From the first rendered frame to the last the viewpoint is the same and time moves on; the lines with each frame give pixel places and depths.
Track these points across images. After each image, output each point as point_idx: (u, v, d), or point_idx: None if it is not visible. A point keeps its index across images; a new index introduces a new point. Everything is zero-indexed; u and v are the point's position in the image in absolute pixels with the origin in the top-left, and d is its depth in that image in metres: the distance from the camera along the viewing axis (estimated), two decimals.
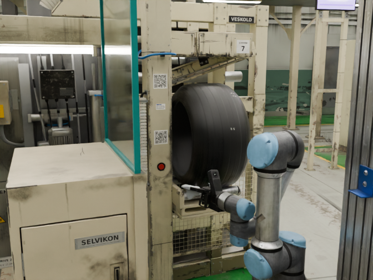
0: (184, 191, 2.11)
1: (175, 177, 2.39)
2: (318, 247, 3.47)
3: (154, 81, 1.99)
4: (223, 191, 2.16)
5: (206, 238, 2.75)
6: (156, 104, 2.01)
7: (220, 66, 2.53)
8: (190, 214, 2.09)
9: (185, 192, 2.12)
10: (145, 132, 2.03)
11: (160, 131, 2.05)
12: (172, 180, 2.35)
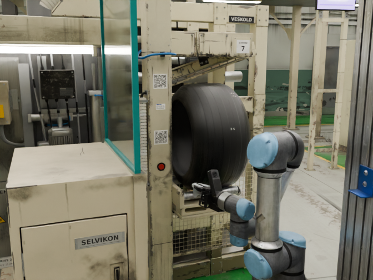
0: (184, 191, 2.11)
1: (175, 177, 2.39)
2: (318, 247, 3.47)
3: (154, 81, 1.99)
4: (223, 191, 2.16)
5: (206, 238, 2.75)
6: (156, 104, 2.01)
7: (220, 66, 2.53)
8: (190, 214, 2.09)
9: (185, 192, 2.12)
10: (145, 132, 2.03)
11: (160, 131, 2.05)
12: (172, 180, 2.35)
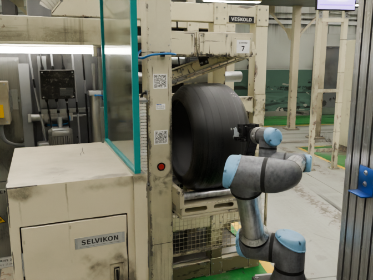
0: (184, 191, 2.11)
1: (175, 177, 2.39)
2: (318, 247, 3.47)
3: (154, 81, 1.99)
4: (223, 191, 2.16)
5: (206, 238, 2.75)
6: (156, 104, 2.01)
7: (220, 66, 2.53)
8: (190, 214, 2.09)
9: (185, 192, 2.12)
10: (145, 132, 2.03)
11: (160, 131, 2.05)
12: (172, 180, 2.35)
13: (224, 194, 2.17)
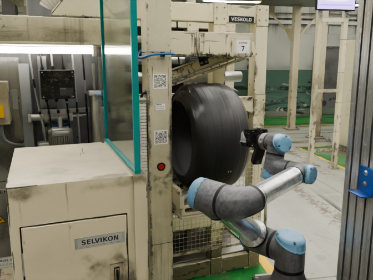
0: (186, 196, 2.08)
1: (177, 181, 2.36)
2: (318, 247, 3.47)
3: (154, 81, 1.99)
4: None
5: (206, 238, 2.75)
6: (156, 104, 2.01)
7: (220, 66, 2.53)
8: (190, 214, 2.09)
9: (187, 194, 2.09)
10: (145, 132, 2.03)
11: (160, 131, 2.05)
12: None
13: None
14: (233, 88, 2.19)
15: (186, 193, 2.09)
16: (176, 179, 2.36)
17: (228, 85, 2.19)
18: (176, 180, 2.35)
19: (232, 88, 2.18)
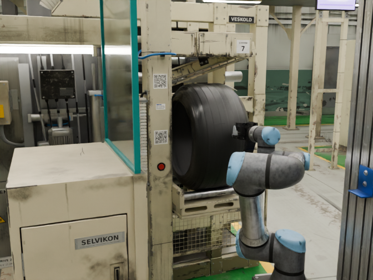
0: (186, 196, 2.08)
1: (177, 182, 2.36)
2: (318, 247, 3.47)
3: (154, 81, 1.99)
4: (222, 195, 2.18)
5: (206, 238, 2.75)
6: (156, 104, 2.01)
7: (220, 66, 2.53)
8: (190, 214, 2.09)
9: (187, 194, 2.09)
10: (145, 132, 2.03)
11: (160, 131, 2.05)
12: None
13: None
14: (233, 88, 2.20)
15: (186, 193, 2.09)
16: (176, 180, 2.36)
17: (228, 85, 2.19)
18: (176, 181, 2.35)
19: (232, 87, 2.19)
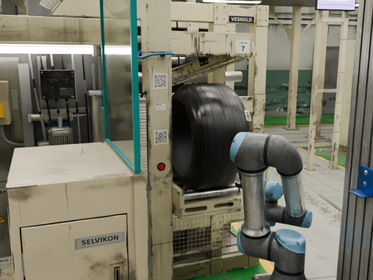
0: (185, 200, 2.11)
1: None
2: (318, 247, 3.47)
3: (154, 81, 1.99)
4: None
5: (206, 238, 2.75)
6: (156, 104, 2.01)
7: (220, 66, 2.53)
8: (190, 214, 2.09)
9: (187, 199, 2.10)
10: (145, 132, 2.03)
11: (160, 131, 2.05)
12: None
13: (222, 187, 2.19)
14: (249, 112, 2.05)
15: (186, 199, 2.09)
16: (176, 184, 2.37)
17: (245, 110, 2.03)
18: (175, 184, 2.38)
19: (248, 113, 2.04)
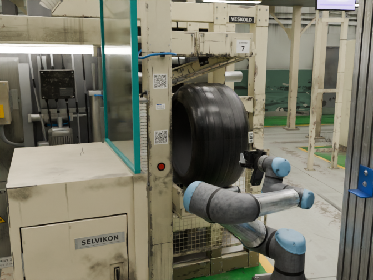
0: None
1: None
2: (318, 247, 3.47)
3: (154, 81, 1.99)
4: (222, 187, 2.18)
5: (206, 238, 2.75)
6: (156, 104, 2.01)
7: (220, 66, 2.53)
8: (190, 214, 2.09)
9: None
10: (145, 132, 2.03)
11: (160, 131, 2.05)
12: None
13: None
14: (252, 133, 2.03)
15: None
16: None
17: (249, 131, 2.01)
18: None
19: (251, 134, 2.03)
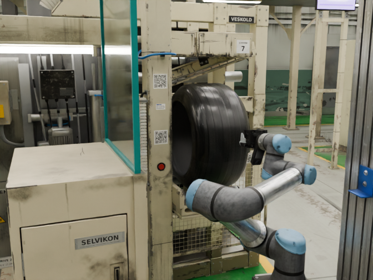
0: None
1: None
2: (318, 247, 3.47)
3: (154, 81, 1.99)
4: None
5: (206, 238, 2.75)
6: (156, 104, 2.01)
7: (220, 66, 2.53)
8: (190, 214, 2.09)
9: None
10: (145, 132, 2.03)
11: (160, 131, 2.05)
12: (172, 178, 2.35)
13: None
14: (252, 154, 2.05)
15: None
16: None
17: (248, 153, 2.03)
18: None
19: (250, 155, 2.05)
